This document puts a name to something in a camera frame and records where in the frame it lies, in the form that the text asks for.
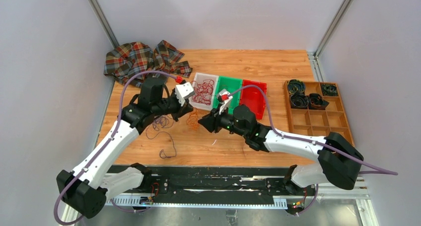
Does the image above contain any wooden compartment tray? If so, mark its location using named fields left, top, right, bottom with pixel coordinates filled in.
left=283, top=79, right=354, bottom=146

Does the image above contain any aluminium frame rail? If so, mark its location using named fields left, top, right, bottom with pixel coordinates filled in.
left=105, top=173, right=369, bottom=210

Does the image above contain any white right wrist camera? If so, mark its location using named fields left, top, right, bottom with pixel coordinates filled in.
left=217, top=89, right=233, bottom=115

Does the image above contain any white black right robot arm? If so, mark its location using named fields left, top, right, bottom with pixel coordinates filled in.
left=198, top=105, right=363, bottom=195

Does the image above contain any red cable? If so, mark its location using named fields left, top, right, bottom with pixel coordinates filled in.
left=191, top=79, right=216, bottom=106

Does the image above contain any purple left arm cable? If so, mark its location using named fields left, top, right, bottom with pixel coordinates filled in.
left=53, top=70, right=180, bottom=226

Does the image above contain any right aluminium corner post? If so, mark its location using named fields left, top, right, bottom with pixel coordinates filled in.
left=313, top=0, right=353, bottom=59

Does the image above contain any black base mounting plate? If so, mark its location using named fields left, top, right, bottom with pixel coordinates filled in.
left=105, top=165, right=316, bottom=207

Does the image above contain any aluminium corner post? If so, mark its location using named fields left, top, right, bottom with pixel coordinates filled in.
left=313, top=0, right=353, bottom=59
left=88, top=0, right=120, bottom=48

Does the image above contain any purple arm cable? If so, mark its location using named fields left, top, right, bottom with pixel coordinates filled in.
left=53, top=70, right=180, bottom=226
left=227, top=84, right=399, bottom=216

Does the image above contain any green plastic bin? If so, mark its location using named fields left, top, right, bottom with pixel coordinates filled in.
left=212, top=76, right=243, bottom=114

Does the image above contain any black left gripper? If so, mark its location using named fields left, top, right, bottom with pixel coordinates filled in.
left=152, top=91, right=194, bottom=122

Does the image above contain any left aluminium corner post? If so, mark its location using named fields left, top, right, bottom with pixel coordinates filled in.
left=88, top=0, right=120, bottom=48

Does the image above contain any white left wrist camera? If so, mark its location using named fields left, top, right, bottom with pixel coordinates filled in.
left=175, top=82, right=195, bottom=106

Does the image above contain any red plastic bin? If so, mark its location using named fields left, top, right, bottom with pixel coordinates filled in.
left=239, top=79, right=267, bottom=120

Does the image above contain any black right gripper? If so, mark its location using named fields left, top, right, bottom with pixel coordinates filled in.
left=198, top=103, right=248, bottom=138

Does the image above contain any plaid cloth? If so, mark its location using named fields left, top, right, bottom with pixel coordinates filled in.
left=103, top=40, right=193, bottom=85

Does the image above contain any orange cable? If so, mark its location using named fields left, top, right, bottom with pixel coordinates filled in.
left=187, top=107, right=202, bottom=131

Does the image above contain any white plastic bin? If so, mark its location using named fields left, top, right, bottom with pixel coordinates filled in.
left=189, top=73, right=219, bottom=111

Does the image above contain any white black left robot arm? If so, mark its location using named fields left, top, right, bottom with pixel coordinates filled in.
left=56, top=77, right=195, bottom=219

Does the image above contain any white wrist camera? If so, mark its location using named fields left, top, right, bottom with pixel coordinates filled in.
left=175, top=82, right=195, bottom=106
left=217, top=89, right=233, bottom=115

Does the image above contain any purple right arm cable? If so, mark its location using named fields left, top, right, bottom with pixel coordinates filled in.
left=227, top=84, right=399, bottom=216

